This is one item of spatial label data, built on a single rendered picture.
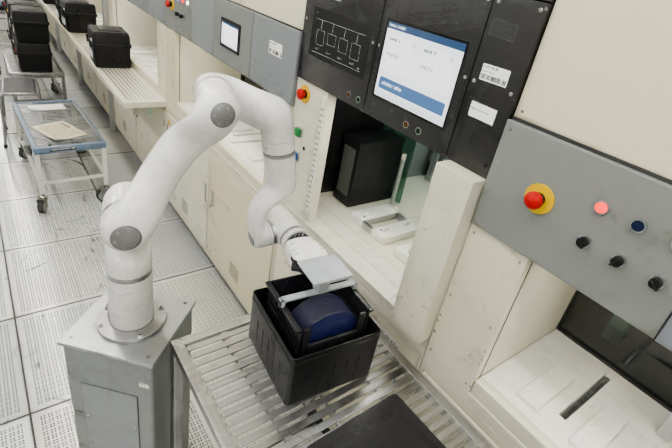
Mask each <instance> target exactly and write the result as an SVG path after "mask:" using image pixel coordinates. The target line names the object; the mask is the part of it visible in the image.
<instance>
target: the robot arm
mask: <svg viewBox="0 0 672 448"><path fill-rule="evenodd" d="M192 95H193V99H194V102H195V105H194V107H193V108H192V110H191V111H190V112H189V114H188V115H186V116H185V117H184V118H183V119H182V120H180V121H179V122H177V123H176V124H175V125H173V126H172V127H170V128H169V129H168V130H167V131H166V132H165V133H164V134H163V135H162V137H161V138H160V139H159V140H158V142H157V143H156V144H155V146H154V147H153V148H152V150H151V151H150V153H149V154H148V156H147V157H146V159H145V160H144V162H143V163H142V165H141V167H140V169H139V170H138V172H137V174H136V175H135V177H134V179H133V181H132V182H127V181H125V182H119V183H116V184H114V185H113V186H111V187H110V188H109V189H108V190H107V192H106V193H105V195H104V198H103V201H102V209H101V219H100V234H101V237H102V239H103V241H104V259H105V271H106V283H107V295H108V302H107V303H106V305H105V307H104V308H103V309H102V311H101V312H100V313H99V315H98V317H97V321H96V326H97V330H98V332H99V334H100V335H101V336H102V337H103V338H105V339H106V340H108V341H111V342H115V343H124V344H126V343H135V342H139V341H142V340H145V339H147V338H149V337H151V336H153V335H154V334H156V333H157V332H158V331H159V330H160V329H161V328H162V326H163V325H164V323H165V320H166V310H165V308H164V306H163V305H162V304H161V303H160V302H159V301H158V300H156V299H154V298H153V267H152V238H151V236H152V234H153V232H154V230H155V228H156V227H157V225H158V223H159V221H160V219H161V217H162V214H163V212H164V210H165V208H166V206H167V204H168V202H169V200H170V198H171V196H172V194H173V192H174V190H175V188H176V186H177V185H178V183H179V181H180V180H181V179H182V177H183V176H184V174H185V173H186V172H187V170H188V169H189V168H190V167H191V165H192V164H193V163H194V162H195V160H196V159H197V158H198V157H199V156H200V155H201V154H202V153H203V152H204V151H205V150H207V149H208V148H209V147H211V146H213V145H214V144H216V143H218V142H220V141H221V140H223V139H224V138H225V137H226V136H227V135H228V134H229V133H230V132H231V131H232V130H233V128H234V127H235V125H236V124H237V122H238V120H240V121H242V122H244V123H246V124H248V125H250V126H252V127H254V128H256V129H258V130H260V132H261V140H262V150H263V159H264V168H265V177H266V183H265V185H264V186H263V187H262V188H261V189H260V190H259V191H258V192H257V194H256V195H255V196H254V198H253V199H252V201H251V203H250V205H249V207H248V211H247V230H248V237H249V240H250V243H251V245H252V246H253V247H255V248H263V247H266V246H269V245H272V244H276V243H278V244H280V245H281V246H282V247H283V249H284V251H285V254H286V257H287V259H288V261H289V263H290V265H291V271H295V272H296V273H299V274H301V273H302V274H305V273H304V272H303V271H302V269H301V268H300V267H299V265H298V264H297V262H299V261H304V260H309V259H313V258H318V257H323V256H328V253H327V252H326V251H325V249H324V248H323V247H322V246H321V245H320V244H319V243H318V242H316V241H315V240H314V239H313V238H311V237H308V233H307V232H306V231H305V229H304V228H303V227H302V226H301V225H300V223H299V222H298V221H297V220H296V219H295V218H294V216H293V215H292V214H291V213H290V212H289V210H288V209H287V208H286V207H285V206H282V205H276V204H277V203H279V202H280V201H281V200H283V199H285V198H286V197H288V196H289V195H291V194H292V193H293V192H294V191H295V189H296V183H297V180H296V156H295V137H294V120H293V114H292V110H291V108H290V106H289V105H288V103H287V102H286V101H285V100H284V99H282V98H280V97H279V96H276V95H274V94H271V93H269V92H266V91H263V90H261V89H258V88H256V87H254V86H251V85H249V84H247V83H245V82H243V81H241V80H239V79H237V78H234V77H232V76H229V75H225V74H221V73H213V72H210V73H204V74H202V75H200V76H199V77H198V78H197V79H196V80H195V82H194V84H193V87H192ZM275 205H276V206H275Z"/></svg>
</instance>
